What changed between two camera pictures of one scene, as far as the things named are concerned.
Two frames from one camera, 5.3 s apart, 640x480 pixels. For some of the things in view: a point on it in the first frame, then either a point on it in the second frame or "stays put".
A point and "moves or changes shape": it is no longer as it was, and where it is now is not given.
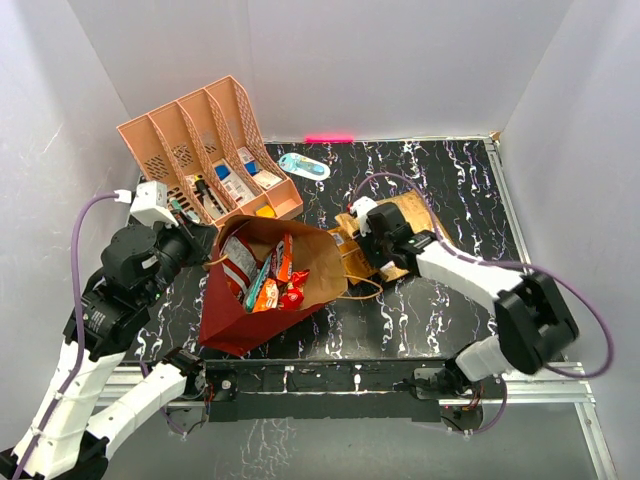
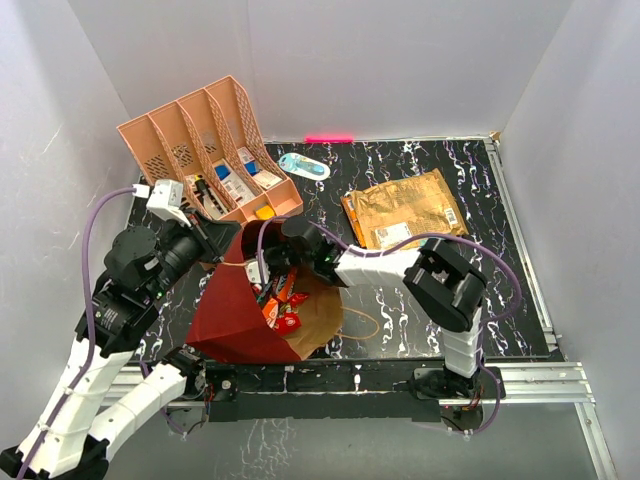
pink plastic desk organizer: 214,156 stays put
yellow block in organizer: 265,211 stays put
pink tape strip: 329,138 stays put
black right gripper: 364,243 to 268,255
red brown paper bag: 226,326 moves or changes shape
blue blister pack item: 304,166 stays put
